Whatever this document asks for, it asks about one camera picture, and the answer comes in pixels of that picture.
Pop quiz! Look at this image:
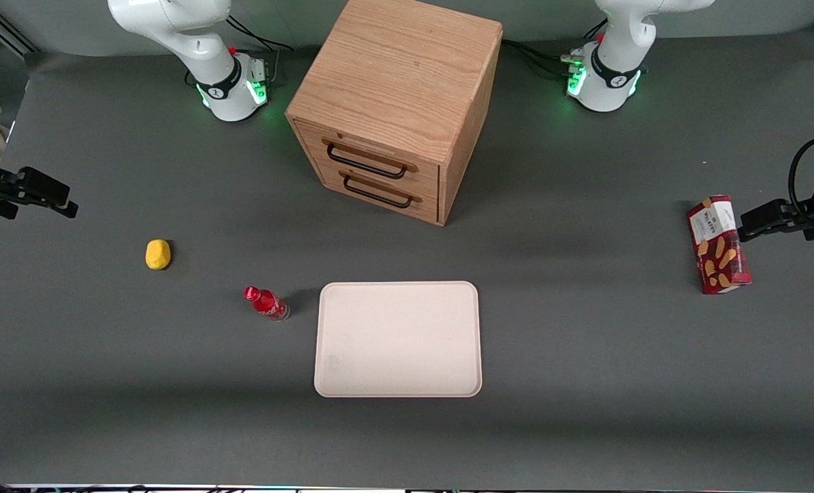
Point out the red coke bottle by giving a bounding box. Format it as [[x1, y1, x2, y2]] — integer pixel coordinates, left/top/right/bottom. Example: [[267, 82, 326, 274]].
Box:
[[243, 286, 290, 323]]

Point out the cream rectangular tray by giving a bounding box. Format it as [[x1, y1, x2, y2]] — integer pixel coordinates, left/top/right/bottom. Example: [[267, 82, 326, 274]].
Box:
[[314, 281, 483, 399]]

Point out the red shortbread biscuit box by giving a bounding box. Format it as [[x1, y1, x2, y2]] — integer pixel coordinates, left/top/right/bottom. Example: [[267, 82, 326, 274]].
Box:
[[687, 194, 753, 296]]

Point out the yellow lemon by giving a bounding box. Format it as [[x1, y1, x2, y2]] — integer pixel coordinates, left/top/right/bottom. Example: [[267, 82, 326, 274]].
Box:
[[145, 239, 173, 271]]

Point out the wooden drawer cabinet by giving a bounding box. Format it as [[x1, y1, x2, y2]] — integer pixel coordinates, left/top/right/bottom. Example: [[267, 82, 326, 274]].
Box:
[[285, 0, 504, 227]]

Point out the aluminium frame rail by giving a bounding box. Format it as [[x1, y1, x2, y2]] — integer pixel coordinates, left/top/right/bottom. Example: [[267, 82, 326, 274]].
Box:
[[0, 0, 42, 57]]

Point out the black drawer handle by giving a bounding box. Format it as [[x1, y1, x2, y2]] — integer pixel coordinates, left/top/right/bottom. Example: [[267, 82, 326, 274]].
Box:
[[343, 175, 414, 210], [326, 142, 408, 181]]

